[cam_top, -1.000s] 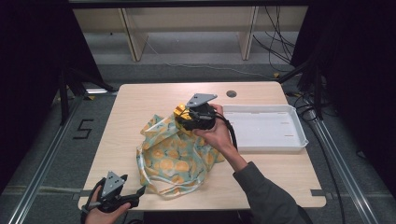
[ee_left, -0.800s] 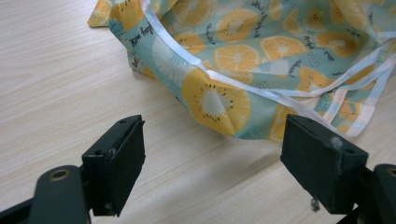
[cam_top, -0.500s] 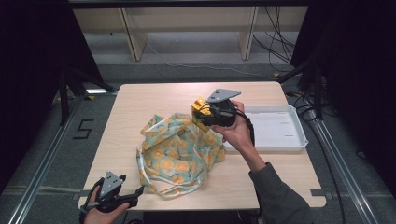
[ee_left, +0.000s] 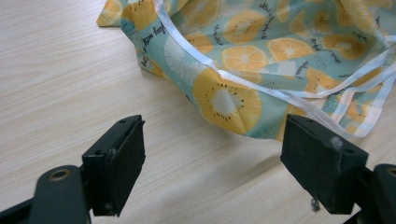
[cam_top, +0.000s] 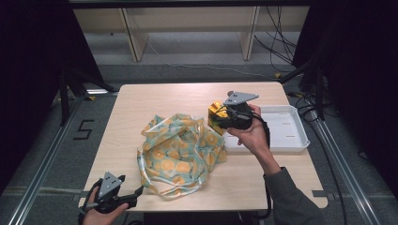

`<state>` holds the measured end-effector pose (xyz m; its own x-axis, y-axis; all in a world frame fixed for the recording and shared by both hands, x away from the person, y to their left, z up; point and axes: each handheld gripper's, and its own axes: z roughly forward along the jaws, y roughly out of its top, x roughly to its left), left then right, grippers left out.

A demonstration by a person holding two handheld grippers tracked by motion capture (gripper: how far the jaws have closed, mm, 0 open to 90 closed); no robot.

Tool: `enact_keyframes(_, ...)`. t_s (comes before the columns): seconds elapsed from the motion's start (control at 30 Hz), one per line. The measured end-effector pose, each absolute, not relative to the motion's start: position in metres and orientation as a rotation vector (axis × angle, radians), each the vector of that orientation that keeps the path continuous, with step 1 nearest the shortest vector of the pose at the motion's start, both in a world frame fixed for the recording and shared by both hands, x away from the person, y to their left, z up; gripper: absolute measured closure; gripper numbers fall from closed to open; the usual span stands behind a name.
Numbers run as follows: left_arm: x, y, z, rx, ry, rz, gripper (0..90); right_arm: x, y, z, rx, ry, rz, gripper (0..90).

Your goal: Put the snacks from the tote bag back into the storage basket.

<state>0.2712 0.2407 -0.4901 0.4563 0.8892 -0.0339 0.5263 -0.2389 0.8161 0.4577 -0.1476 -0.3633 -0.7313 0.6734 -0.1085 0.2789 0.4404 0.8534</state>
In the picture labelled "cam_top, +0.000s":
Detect person's left hand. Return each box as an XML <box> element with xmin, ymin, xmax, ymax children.
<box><xmin>82</xmin><ymin>187</ymin><xmax>130</xmax><ymax>225</ymax></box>

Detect bundle of black cables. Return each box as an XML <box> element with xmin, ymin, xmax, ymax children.
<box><xmin>253</xmin><ymin>6</ymin><xmax>299</xmax><ymax>74</ymax></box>

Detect black metal stand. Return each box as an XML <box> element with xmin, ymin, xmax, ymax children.
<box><xmin>279</xmin><ymin>59</ymin><xmax>327</xmax><ymax>121</ymax></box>
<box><xmin>58</xmin><ymin>67</ymin><xmax>116</xmax><ymax>127</ymax></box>

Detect person's right hand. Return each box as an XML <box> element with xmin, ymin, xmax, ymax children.
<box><xmin>226</xmin><ymin>104</ymin><xmax>271</xmax><ymax>158</ymax></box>

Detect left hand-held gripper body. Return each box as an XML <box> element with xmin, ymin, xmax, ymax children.
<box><xmin>93</xmin><ymin>172</ymin><xmax>126</xmax><ymax>215</ymax></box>

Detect white plastic tray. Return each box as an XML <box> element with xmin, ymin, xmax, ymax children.
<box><xmin>222</xmin><ymin>104</ymin><xmax>311</xmax><ymax>154</ymax></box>

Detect black floor cables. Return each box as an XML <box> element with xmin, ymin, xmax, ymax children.
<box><xmin>286</xmin><ymin>90</ymin><xmax>321</xmax><ymax>124</ymax></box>

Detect beige wooden desk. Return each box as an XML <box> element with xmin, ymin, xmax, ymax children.
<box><xmin>72</xmin><ymin>6</ymin><xmax>311</xmax><ymax>63</ymax></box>

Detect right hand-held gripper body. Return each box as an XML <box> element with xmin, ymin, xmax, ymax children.
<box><xmin>223</xmin><ymin>90</ymin><xmax>260</xmax><ymax>130</ymax></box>

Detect green cloth bag orange print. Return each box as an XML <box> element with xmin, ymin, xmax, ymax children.
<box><xmin>136</xmin><ymin>112</ymin><xmax>228</xmax><ymax>200</ymax></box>

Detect dark curtain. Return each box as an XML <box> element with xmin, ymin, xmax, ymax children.
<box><xmin>0</xmin><ymin>0</ymin><xmax>106</xmax><ymax>195</ymax></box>
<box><xmin>292</xmin><ymin>0</ymin><xmax>398</xmax><ymax>201</ymax></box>

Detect yellow box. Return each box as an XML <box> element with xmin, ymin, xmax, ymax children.
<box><xmin>207</xmin><ymin>100</ymin><xmax>231</xmax><ymax>136</ymax></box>

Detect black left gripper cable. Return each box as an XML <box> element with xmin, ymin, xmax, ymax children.
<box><xmin>77</xmin><ymin>177</ymin><xmax>104</xmax><ymax>225</ymax></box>

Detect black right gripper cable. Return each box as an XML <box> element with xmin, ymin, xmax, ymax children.
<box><xmin>251</xmin><ymin>111</ymin><xmax>272</xmax><ymax>220</ymax></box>

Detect aluminium floor rail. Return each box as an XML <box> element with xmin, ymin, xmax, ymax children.
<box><xmin>308</xmin><ymin>109</ymin><xmax>382</xmax><ymax>225</ymax></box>
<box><xmin>8</xmin><ymin>93</ymin><xmax>86</xmax><ymax>225</ymax></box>

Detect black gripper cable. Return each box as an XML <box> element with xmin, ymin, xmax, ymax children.
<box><xmin>251</xmin><ymin>111</ymin><xmax>272</xmax><ymax>220</ymax></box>
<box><xmin>77</xmin><ymin>177</ymin><xmax>104</xmax><ymax>225</ymax></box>

